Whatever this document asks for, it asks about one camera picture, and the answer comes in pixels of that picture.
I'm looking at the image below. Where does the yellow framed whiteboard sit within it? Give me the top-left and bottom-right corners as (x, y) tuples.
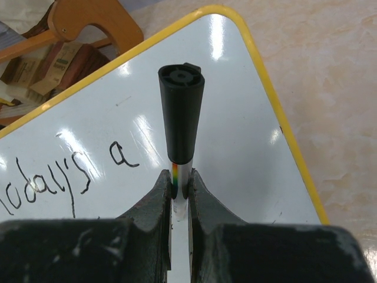
(0, 5), (330, 283)

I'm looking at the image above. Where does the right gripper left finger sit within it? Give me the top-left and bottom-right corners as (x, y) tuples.
(1, 170), (171, 282)

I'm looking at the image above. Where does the white black marker pen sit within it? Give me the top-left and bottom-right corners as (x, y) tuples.
(158, 62), (205, 221)

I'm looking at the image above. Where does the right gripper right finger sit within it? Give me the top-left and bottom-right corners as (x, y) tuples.
(188, 170), (374, 282)

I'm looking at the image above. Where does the wooden three tier shelf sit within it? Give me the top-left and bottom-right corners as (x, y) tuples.
(0, 0), (145, 127)

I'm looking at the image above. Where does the tan brown box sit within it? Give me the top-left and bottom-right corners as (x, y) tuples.
(1, 57), (45, 105)

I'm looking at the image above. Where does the reddish brown packet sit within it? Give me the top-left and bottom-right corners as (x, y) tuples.
(29, 42), (110, 96)

